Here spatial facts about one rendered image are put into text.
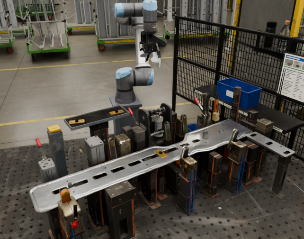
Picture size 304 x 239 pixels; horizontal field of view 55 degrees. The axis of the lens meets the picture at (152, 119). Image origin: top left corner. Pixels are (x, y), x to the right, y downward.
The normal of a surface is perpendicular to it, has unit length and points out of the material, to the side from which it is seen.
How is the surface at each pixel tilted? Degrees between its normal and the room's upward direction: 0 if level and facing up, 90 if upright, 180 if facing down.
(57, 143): 90
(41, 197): 0
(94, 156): 90
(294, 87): 90
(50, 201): 0
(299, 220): 0
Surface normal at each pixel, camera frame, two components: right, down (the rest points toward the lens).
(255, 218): 0.00, -0.89
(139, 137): 0.54, 0.38
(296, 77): -0.84, 0.25
